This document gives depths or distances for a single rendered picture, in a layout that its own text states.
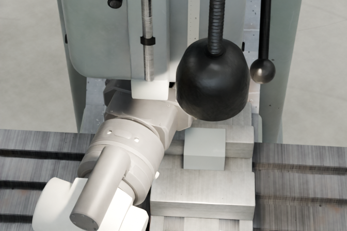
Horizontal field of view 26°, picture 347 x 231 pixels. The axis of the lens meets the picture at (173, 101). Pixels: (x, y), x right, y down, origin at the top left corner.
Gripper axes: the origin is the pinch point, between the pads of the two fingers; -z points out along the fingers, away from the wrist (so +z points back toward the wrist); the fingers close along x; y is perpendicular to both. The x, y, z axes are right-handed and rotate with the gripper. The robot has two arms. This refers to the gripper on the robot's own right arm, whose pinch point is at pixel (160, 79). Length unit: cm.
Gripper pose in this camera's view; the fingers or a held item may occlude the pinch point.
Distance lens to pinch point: 100.2
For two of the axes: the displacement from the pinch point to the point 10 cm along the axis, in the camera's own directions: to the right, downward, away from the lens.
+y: 0.0, 6.5, 7.6
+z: -3.2, 7.2, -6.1
